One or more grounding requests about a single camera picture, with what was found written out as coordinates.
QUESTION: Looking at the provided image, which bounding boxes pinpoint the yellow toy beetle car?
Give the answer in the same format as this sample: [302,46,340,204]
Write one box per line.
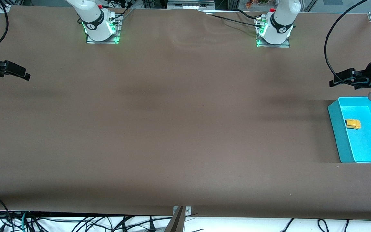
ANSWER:
[344,119,362,130]

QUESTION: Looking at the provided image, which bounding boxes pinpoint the teal plastic bin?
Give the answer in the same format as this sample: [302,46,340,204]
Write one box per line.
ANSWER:
[327,97,371,163]

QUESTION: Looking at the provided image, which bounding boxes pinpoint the orange background objects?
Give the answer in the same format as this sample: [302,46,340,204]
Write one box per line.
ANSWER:
[245,0,270,8]

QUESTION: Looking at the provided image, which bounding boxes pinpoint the dark table leg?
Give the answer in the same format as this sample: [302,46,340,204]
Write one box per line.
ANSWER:
[164,206,186,232]

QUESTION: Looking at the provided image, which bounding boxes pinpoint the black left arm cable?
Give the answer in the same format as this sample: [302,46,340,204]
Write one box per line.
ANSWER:
[324,0,370,78]

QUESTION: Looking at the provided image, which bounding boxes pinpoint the black base connector cables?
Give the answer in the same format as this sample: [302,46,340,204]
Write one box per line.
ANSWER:
[102,0,134,21]

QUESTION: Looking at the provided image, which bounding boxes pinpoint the black cable on table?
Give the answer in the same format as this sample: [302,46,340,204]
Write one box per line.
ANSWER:
[203,12,264,28]

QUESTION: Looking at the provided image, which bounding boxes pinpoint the tangled black floor cables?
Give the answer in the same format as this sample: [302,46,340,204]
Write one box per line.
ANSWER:
[0,211,173,232]

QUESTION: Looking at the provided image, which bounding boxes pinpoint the silver metal frame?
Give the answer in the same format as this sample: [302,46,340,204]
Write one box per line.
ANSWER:
[167,0,215,10]

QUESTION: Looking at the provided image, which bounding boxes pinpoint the small metal bracket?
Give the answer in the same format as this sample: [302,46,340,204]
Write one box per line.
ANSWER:
[173,206,192,216]

